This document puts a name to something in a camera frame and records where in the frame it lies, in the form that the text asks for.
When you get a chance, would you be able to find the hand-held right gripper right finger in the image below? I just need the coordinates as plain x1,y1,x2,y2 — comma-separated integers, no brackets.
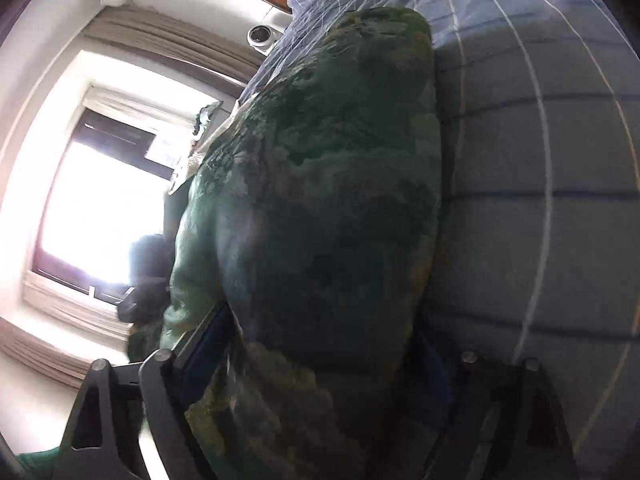
415,330,581,480

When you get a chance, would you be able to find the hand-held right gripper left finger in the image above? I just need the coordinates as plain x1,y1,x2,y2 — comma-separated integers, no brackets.
59,302,236,480

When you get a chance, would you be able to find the green floral garment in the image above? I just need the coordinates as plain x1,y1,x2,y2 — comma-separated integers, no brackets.
125,5,451,480

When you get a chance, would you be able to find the brown curtain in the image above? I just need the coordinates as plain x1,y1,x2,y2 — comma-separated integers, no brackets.
0,317,131,391
82,5,266,96

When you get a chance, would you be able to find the white drawer cabinet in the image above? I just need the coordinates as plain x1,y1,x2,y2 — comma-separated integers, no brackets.
167,100,241,196

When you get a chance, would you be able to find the blue checked bedsheet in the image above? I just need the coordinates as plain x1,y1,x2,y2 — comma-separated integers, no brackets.
240,0,640,480

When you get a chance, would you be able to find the white round fan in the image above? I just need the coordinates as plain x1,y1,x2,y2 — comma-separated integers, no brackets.
246,24,286,56

